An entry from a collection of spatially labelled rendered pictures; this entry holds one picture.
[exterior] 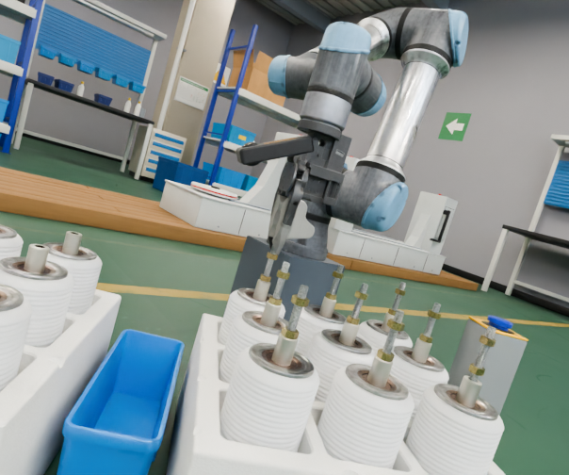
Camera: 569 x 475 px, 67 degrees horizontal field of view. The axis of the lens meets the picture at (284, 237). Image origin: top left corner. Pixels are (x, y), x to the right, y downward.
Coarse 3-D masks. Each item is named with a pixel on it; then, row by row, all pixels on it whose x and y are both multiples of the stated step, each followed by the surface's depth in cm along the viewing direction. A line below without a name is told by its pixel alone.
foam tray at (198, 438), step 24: (216, 336) 68; (192, 360) 70; (216, 360) 60; (192, 384) 59; (216, 384) 53; (192, 408) 50; (216, 408) 48; (312, 408) 55; (192, 432) 44; (216, 432) 44; (312, 432) 49; (408, 432) 58; (192, 456) 40; (216, 456) 40; (240, 456) 41; (264, 456) 42; (288, 456) 43; (312, 456) 45; (408, 456) 50
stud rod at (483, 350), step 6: (492, 330) 51; (486, 336) 52; (492, 336) 51; (480, 348) 52; (486, 348) 51; (480, 354) 52; (486, 354) 52; (480, 360) 52; (480, 366) 52; (474, 378) 52
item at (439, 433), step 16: (432, 400) 51; (416, 416) 54; (432, 416) 51; (448, 416) 49; (464, 416) 49; (416, 432) 52; (432, 432) 50; (448, 432) 49; (464, 432) 48; (480, 432) 48; (496, 432) 49; (416, 448) 52; (432, 448) 50; (448, 448) 49; (464, 448) 48; (480, 448) 48; (496, 448) 50; (432, 464) 50; (448, 464) 49; (464, 464) 49; (480, 464) 49
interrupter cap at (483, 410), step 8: (440, 384) 55; (440, 392) 53; (448, 392) 54; (456, 392) 55; (448, 400) 51; (456, 400) 53; (480, 400) 54; (456, 408) 50; (464, 408) 50; (472, 408) 51; (480, 408) 52; (488, 408) 52; (472, 416) 49; (480, 416) 49; (488, 416) 49; (496, 416) 50
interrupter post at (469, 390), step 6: (468, 378) 53; (462, 384) 52; (468, 384) 52; (474, 384) 51; (480, 384) 52; (462, 390) 52; (468, 390) 52; (474, 390) 51; (456, 396) 53; (462, 396) 52; (468, 396) 52; (474, 396) 51; (462, 402) 52; (468, 402) 52; (474, 402) 52
